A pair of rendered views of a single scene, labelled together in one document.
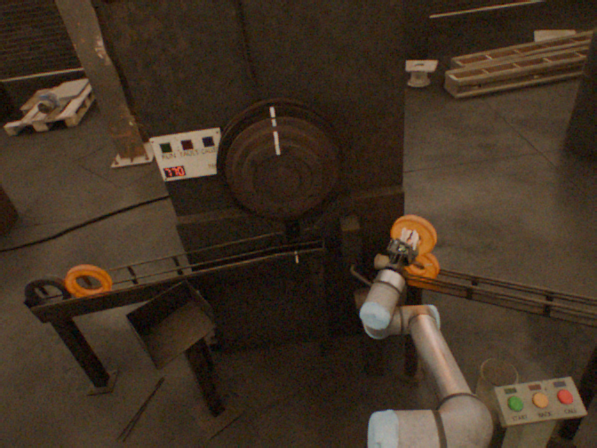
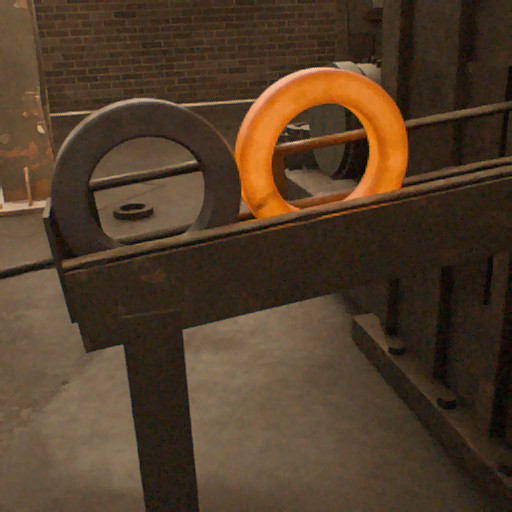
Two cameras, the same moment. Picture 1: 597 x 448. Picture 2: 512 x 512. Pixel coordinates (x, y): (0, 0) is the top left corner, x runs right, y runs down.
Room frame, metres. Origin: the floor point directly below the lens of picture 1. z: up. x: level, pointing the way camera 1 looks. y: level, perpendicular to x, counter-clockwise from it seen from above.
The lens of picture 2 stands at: (0.87, 1.16, 0.81)
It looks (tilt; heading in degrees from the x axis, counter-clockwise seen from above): 21 degrees down; 345
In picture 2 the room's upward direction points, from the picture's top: 2 degrees counter-clockwise
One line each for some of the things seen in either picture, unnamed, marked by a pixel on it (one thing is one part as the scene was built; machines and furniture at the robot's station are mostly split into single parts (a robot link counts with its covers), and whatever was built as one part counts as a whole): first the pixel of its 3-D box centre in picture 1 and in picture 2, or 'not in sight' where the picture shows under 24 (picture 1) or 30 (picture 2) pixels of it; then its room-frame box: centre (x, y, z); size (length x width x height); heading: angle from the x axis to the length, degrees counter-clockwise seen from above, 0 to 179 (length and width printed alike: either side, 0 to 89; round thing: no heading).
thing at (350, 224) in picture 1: (350, 244); not in sight; (1.44, -0.21, 0.68); 0.11 x 0.08 x 0.24; 179
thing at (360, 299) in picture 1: (381, 330); not in sight; (1.29, -0.30, 0.27); 0.22 x 0.13 x 0.53; 89
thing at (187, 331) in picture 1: (192, 367); not in sight; (1.17, 0.53, 0.36); 0.26 x 0.20 x 0.72; 124
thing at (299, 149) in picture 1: (282, 178); not in sight; (1.33, 0.03, 1.11); 0.28 x 0.06 x 0.28; 89
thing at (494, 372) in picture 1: (489, 412); not in sight; (0.84, -0.60, 0.26); 0.12 x 0.12 x 0.52
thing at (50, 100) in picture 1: (51, 100); not in sight; (5.38, 2.69, 0.25); 0.40 x 0.24 x 0.22; 179
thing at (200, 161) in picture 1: (191, 155); not in sight; (1.54, 0.37, 1.15); 0.26 x 0.02 x 0.18; 89
